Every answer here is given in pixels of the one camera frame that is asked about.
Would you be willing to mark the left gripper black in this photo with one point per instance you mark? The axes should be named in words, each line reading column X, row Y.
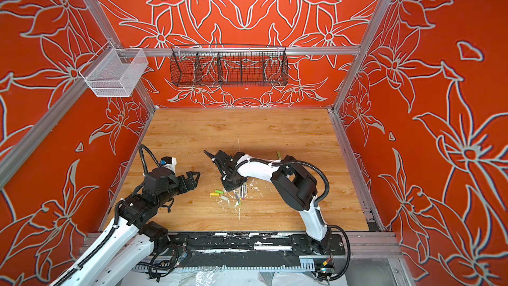
column 193, row 184

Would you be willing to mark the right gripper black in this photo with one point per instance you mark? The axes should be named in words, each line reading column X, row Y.
column 239, row 183

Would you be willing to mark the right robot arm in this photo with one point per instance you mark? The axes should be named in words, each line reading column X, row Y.
column 300, row 184

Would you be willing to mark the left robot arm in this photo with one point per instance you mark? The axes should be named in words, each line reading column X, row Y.
column 132, row 235

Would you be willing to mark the clear plastic bin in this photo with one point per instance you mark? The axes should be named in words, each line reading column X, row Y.
column 115, row 72

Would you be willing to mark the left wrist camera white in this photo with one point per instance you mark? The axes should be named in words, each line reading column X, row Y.
column 169, row 163

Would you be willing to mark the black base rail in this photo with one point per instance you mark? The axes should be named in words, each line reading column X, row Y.
column 289, row 243

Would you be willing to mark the black wire basket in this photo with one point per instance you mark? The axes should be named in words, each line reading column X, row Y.
column 234, row 65

